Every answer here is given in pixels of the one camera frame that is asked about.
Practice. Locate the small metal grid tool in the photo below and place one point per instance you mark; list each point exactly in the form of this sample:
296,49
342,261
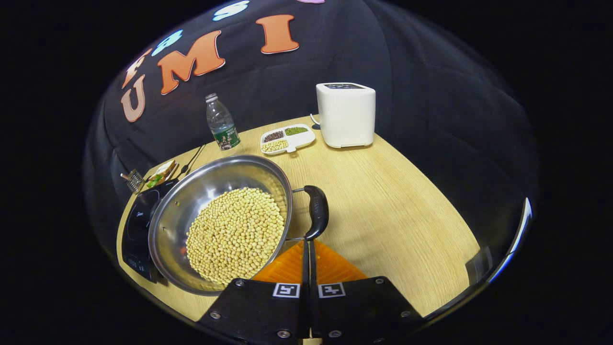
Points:
135,180

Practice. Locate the large soybean heap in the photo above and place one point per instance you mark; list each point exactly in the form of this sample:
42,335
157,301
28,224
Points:
234,235

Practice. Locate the white divided dish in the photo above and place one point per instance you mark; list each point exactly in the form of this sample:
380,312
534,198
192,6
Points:
301,139

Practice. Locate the green mung bean heap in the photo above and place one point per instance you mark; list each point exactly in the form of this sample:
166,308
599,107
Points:
296,130

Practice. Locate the black induction cooktop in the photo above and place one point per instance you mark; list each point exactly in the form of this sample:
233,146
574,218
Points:
136,230

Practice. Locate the clear plastic water bottle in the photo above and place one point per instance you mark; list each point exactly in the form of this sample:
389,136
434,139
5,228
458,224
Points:
221,120

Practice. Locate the sandwich with lettuce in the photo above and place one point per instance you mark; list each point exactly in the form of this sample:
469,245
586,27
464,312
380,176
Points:
162,173

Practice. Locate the dark red bean heap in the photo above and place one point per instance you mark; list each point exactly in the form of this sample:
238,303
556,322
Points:
273,136

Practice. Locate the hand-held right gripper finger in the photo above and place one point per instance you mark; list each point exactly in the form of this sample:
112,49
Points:
305,306
314,306

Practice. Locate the small soybean heap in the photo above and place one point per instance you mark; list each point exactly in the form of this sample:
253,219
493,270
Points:
275,145

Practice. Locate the white toaster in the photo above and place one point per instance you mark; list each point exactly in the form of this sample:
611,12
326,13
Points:
346,117

